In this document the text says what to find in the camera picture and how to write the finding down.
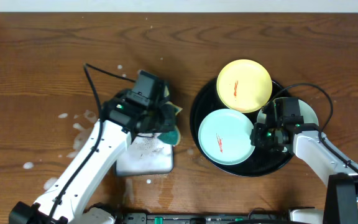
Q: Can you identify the green yellow sponge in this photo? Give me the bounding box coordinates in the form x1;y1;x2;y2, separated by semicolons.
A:
157;101;182;146

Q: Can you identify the pale green plate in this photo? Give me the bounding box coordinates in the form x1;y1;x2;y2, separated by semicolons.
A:
257;99;319;126

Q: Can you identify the light blue plate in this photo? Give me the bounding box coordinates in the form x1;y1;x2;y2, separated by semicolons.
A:
198;109;255;166

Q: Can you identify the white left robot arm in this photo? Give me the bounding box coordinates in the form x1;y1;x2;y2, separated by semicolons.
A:
8;88;177;223

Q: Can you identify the round black tray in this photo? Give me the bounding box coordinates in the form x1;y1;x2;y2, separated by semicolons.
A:
190;78;293;177

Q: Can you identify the rectangular soapy water tray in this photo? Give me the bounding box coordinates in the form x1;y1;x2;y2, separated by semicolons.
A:
116;133;173;177

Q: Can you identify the yellow plate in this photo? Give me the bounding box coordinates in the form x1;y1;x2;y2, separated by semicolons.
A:
216;59;273;113

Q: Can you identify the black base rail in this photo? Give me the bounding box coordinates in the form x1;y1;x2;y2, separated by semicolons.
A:
116;213;289;224

